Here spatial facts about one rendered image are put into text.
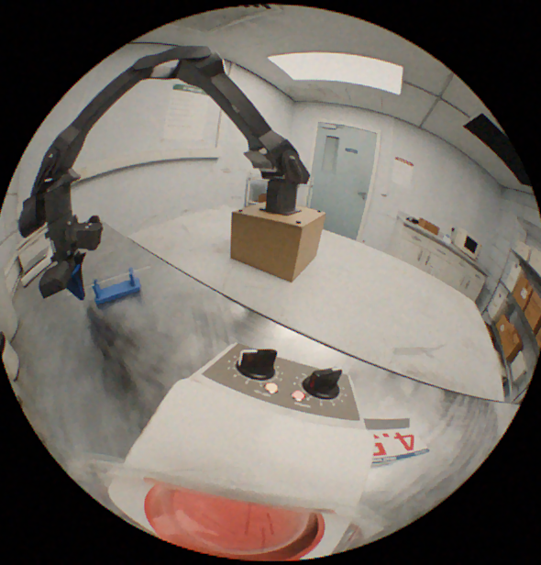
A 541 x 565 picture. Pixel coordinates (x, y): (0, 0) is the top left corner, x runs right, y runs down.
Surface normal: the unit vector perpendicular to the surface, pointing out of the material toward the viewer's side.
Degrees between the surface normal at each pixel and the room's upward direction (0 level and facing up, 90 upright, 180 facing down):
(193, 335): 0
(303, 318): 0
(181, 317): 0
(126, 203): 90
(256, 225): 90
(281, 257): 90
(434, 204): 90
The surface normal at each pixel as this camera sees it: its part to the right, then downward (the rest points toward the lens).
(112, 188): 0.86, 0.36
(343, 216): -0.50, 0.44
